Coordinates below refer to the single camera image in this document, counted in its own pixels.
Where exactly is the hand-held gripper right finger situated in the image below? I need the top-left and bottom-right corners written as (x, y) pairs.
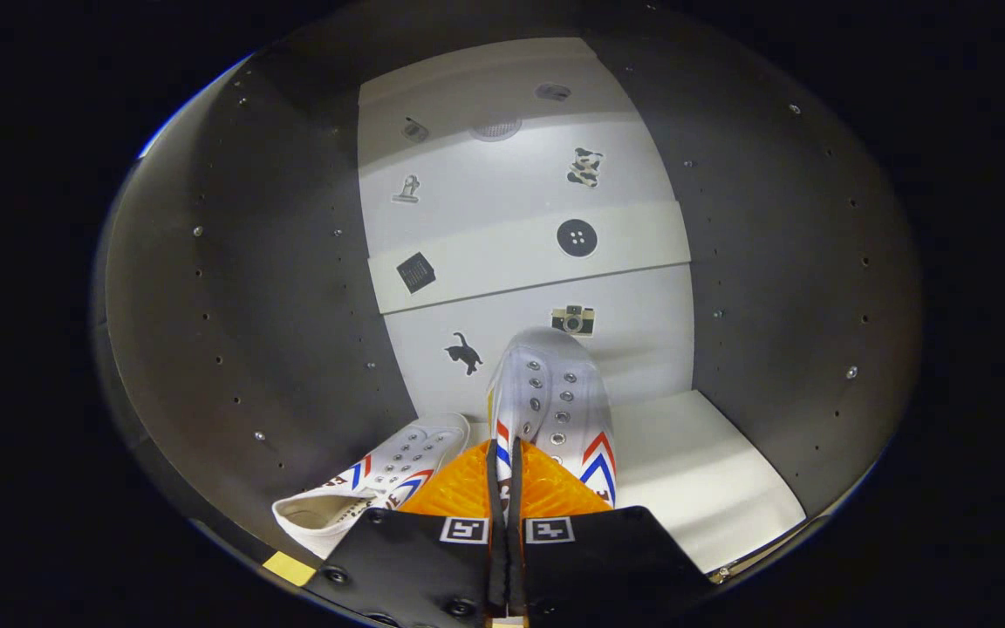
top-left (509, 439), bottom-right (717, 628)

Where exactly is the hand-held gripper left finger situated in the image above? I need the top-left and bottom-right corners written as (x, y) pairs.
top-left (306, 439), bottom-right (508, 628)

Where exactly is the white canvas shoe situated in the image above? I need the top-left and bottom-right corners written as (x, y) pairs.
top-left (487, 327), bottom-right (618, 524)
top-left (272, 413), bottom-right (472, 560)

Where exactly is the grey shoe cabinet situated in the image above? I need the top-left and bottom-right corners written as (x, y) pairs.
top-left (92, 17), bottom-right (922, 603)

